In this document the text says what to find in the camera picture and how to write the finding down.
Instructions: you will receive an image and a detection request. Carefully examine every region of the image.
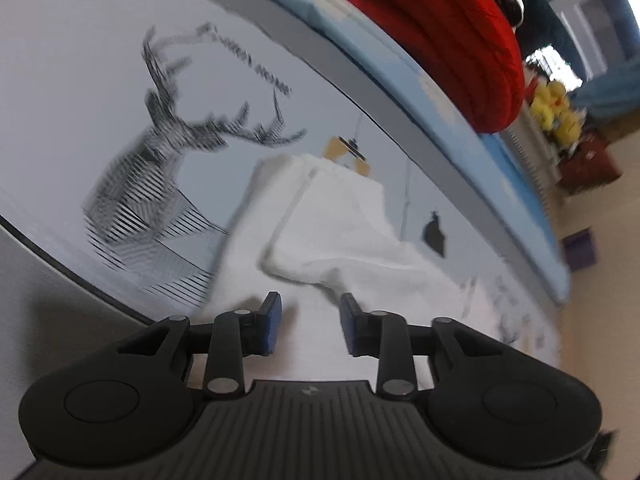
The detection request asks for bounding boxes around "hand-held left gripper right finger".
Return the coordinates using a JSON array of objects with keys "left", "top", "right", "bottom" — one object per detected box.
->
[{"left": 339, "top": 292, "right": 506, "bottom": 402}]

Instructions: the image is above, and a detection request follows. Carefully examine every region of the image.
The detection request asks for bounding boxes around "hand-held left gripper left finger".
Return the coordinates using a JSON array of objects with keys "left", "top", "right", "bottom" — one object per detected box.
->
[{"left": 117, "top": 291, "right": 283, "bottom": 402}]

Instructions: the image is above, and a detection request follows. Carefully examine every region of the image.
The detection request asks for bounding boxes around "white shirt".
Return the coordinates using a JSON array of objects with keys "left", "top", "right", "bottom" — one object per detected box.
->
[{"left": 192, "top": 154, "right": 501, "bottom": 391}]

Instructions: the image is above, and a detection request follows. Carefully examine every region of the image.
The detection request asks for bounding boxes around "light blue sheet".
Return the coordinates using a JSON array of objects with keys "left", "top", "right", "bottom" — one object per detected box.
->
[{"left": 210, "top": 0, "right": 571, "bottom": 306}]

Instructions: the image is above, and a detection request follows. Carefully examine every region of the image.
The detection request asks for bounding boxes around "purple box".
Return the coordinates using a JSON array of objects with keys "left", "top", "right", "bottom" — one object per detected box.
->
[{"left": 562, "top": 230, "right": 598, "bottom": 273}]

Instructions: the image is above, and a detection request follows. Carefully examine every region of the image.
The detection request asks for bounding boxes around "dark red cushion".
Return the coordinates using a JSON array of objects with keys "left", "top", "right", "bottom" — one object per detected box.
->
[{"left": 557, "top": 135, "right": 623, "bottom": 193}]

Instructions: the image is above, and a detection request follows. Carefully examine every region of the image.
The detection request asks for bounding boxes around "deer-print bed sheet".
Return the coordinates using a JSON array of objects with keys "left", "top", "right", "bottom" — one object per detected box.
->
[{"left": 0, "top": 0, "right": 561, "bottom": 366}]

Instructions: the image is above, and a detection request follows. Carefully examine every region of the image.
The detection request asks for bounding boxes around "yellow plush toy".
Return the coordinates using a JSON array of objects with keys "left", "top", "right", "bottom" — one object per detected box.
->
[
  {"left": 530, "top": 80, "right": 568, "bottom": 128},
  {"left": 555, "top": 107, "right": 586, "bottom": 143}
]

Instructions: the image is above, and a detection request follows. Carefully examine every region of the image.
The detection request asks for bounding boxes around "red folded blanket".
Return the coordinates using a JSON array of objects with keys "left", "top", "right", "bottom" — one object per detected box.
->
[{"left": 312, "top": 0, "right": 526, "bottom": 135}]

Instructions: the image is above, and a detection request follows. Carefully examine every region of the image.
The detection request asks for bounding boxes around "blue curtain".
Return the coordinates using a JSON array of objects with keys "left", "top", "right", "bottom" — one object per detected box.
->
[{"left": 575, "top": 60, "right": 640, "bottom": 116}]

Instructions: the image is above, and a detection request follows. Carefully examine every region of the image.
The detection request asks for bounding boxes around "window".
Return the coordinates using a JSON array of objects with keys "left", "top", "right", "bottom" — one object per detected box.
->
[{"left": 550, "top": 0, "right": 626, "bottom": 86}]

